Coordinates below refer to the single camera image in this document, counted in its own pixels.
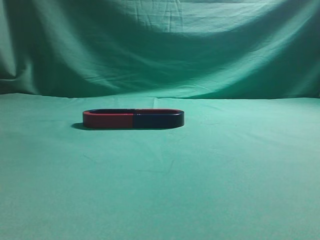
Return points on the blue-fronted horseshoe magnet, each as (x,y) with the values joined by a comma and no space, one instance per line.
(158,118)

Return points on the left red-fronted horseshoe magnet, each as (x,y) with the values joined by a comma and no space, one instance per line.
(117,118)

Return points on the green cloth backdrop and cover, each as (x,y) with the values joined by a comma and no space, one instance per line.
(244,166)

